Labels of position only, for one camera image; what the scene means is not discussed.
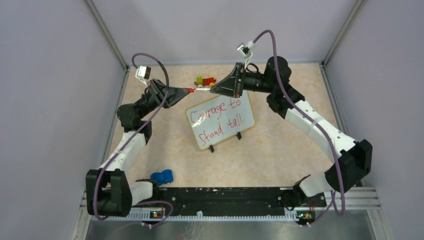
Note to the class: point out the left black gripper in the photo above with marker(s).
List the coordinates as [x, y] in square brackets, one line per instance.
[158, 91]

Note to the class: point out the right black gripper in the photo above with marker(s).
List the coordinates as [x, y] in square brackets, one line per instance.
[230, 86]

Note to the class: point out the white whiteboard yellow edge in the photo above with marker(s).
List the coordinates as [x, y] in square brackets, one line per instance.
[219, 118]

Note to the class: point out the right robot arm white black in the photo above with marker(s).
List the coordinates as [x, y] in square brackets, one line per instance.
[351, 158]

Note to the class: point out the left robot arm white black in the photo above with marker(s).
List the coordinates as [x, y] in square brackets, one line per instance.
[108, 193]

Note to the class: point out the black whiteboard clip foot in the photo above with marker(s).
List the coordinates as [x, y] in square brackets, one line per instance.
[211, 148]
[238, 136]

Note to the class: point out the red green brick toy car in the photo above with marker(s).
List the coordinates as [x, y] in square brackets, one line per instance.
[201, 82]

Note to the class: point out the blue toy car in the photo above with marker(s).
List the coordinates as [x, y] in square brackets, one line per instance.
[164, 177]

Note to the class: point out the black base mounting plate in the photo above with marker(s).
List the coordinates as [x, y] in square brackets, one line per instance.
[232, 201]

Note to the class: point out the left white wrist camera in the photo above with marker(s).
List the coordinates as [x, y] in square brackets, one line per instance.
[143, 74]

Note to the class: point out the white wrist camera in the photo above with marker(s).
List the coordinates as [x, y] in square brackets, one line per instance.
[246, 51]
[143, 74]

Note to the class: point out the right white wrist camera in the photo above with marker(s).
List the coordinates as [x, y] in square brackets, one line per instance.
[246, 51]

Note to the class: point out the aluminium frame rail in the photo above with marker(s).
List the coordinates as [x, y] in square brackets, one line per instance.
[357, 216]

